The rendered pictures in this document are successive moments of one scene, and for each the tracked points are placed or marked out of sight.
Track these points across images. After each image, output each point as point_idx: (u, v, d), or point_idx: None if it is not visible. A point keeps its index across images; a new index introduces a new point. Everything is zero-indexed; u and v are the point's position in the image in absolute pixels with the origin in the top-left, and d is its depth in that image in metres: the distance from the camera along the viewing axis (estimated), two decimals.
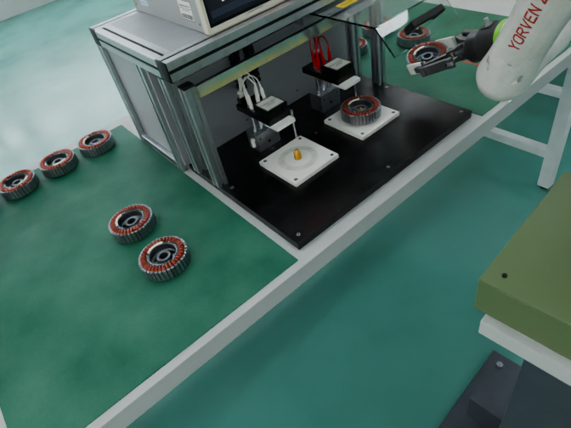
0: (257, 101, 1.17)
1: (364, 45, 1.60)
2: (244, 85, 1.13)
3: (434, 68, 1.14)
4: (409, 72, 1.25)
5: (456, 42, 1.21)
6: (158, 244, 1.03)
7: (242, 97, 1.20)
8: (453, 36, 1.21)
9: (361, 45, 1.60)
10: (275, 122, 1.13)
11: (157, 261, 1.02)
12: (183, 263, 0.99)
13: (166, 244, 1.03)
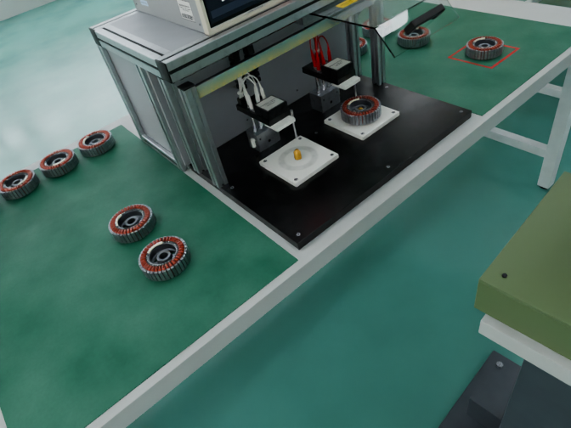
0: (257, 101, 1.17)
1: (364, 45, 1.60)
2: (244, 85, 1.13)
3: None
4: None
5: None
6: (158, 244, 1.03)
7: (242, 97, 1.20)
8: None
9: (361, 45, 1.60)
10: (275, 122, 1.13)
11: (157, 261, 1.02)
12: (183, 263, 0.99)
13: (166, 244, 1.03)
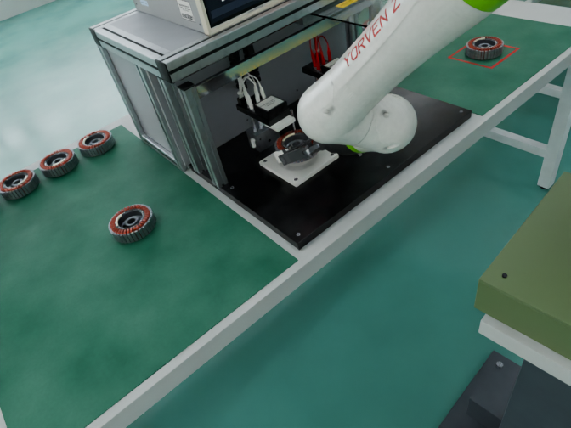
0: (257, 101, 1.17)
1: None
2: (244, 85, 1.13)
3: (293, 156, 1.03)
4: (277, 160, 1.14)
5: None
6: (291, 134, 1.16)
7: (242, 97, 1.20)
8: None
9: None
10: (275, 122, 1.13)
11: (291, 149, 1.15)
12: None
13: (297, 135, 1.17)
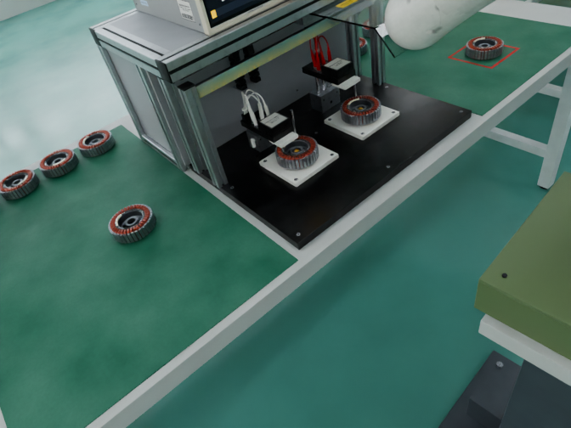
0: (262, 117, 1.20)
1: (364, 45, 1.60)
2: (248, 103, 1.16)
3: None
4: None
5: None
6: None
7: (246, 113, 1.23)
8: None
9: (361, 45, 1.60)
10: (279, 138, 1.17)
11: (291, 154, 1.17)
12: (314, 155, 1.14)
13: (297, 141, 1.18)
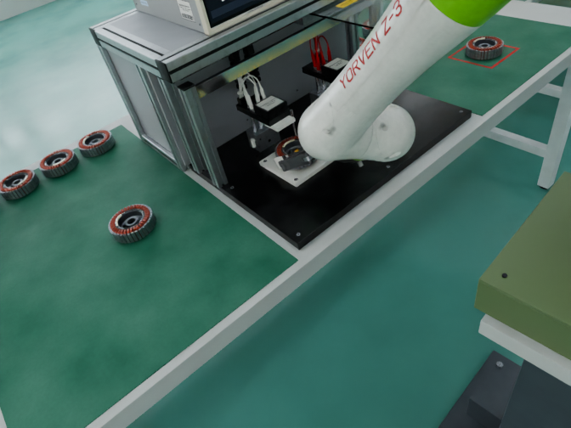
0: (257, 101, 1.17)
1: None
2: (244, 85, 1.13)
3: None
4: None
5: None
6: (291, 140, 1.18)
7: (242, 97, 1.20)
8: None
9: (361, 45, 1.60)
10: (275, 122, 1.13)
11: (290, 154, 1.17)
12: None
13: (297, 141, 1.18)
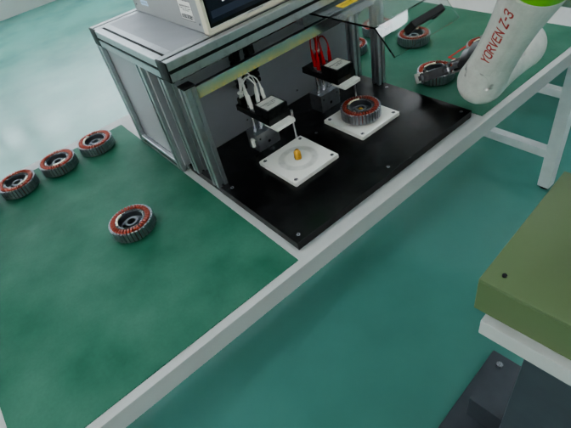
0: (257, 101, 1.17)
1: (364, 45, 1.60)
2: (244, 85, 1.13)
3: None
4: (453, 62, 1.41)
5: None
6: (432, 63, 1.41)
7: (242, 97, 1.20)
8: None
9: (361, 45, 1.60)
10: (275, 122, 1.13)
11: None
12: (450, 76, 1.36)
13: (438, 64, 1.41)
